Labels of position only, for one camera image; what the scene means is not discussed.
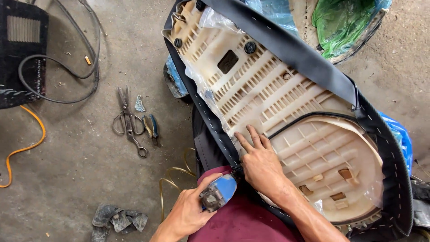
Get person's right hand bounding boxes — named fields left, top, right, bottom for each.
left=234, top=125, right=296, bottom=203

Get person's left hand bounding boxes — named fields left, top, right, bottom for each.
left=165, top=172, right=224, bottom=236

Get blue pneumatic staple gun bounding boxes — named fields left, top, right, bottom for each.
left=200, top=170, right=242, bottom=213

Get cream plastic seat base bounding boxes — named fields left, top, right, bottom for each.
left=162, top=0, right=385, bottom=225

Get dark grey fabric piece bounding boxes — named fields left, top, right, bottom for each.
left=192, top=106, right=237, bottom=180

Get person's maroon shorts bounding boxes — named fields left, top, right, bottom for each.
left=187, top=165, right=304, bottom=242

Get grey crumpled rag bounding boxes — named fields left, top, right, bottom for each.
left=91, top=203, right=149, bottom=242

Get metal scissors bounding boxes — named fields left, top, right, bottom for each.
left=112, top=85, right=148, bottom=159

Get small pale blue scrap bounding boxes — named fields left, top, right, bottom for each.
left=134, top=95, right=147, bottom=113

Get black stitched seat cover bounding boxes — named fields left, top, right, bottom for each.
left=163, top=0, right=414, bottom=242

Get blue plastic sheet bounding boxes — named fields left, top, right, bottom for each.
left=245, top=0, right=300, bottom=38
left=378, top=110, right=414, bottom=176
left=163, top=55, right=189, bottom=99

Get seat with green plastic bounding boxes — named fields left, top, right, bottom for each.
left=288, top=0, right=393, bottom=65

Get black welder machine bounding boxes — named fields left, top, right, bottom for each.
left=0, top=0, right=49, bottom=110

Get yellowish coiled air hose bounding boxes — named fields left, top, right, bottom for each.
left=159, top=147, right=197, bottom=223

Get black cord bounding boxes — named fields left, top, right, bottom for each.
left=268, top=79, right=360, bottom=139

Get blue handled pliers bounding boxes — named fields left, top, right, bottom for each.
left=142, top=114, right=160, bottom=147

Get orange cable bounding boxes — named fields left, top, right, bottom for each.
left=0, top=105, right=46, bottom=189

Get black cable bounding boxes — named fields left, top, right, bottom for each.
left=18, top=0, right=101, bottom=104

